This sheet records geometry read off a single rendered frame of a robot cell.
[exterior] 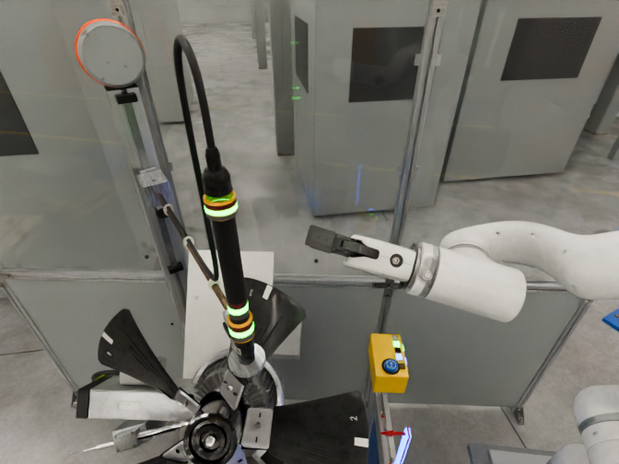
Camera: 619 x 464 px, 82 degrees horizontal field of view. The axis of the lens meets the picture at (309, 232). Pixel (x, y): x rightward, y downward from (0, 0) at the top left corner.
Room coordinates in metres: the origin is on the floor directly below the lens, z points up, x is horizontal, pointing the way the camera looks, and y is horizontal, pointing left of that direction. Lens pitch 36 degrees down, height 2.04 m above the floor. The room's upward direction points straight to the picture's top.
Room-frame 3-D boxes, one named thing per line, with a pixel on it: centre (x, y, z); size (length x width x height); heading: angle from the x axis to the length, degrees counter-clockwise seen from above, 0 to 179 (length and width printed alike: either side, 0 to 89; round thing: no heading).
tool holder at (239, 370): (0.42, 0.13, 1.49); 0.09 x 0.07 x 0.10; 33
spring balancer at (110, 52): (1.02, 0.51, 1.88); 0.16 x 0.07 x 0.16; 123
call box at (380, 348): (0.70, -0.25, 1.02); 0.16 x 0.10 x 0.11; 178
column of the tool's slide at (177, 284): (1.02, 0.51, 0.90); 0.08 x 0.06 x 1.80; 123
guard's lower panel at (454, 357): (1.13, 0.09, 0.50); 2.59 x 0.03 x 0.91; 88
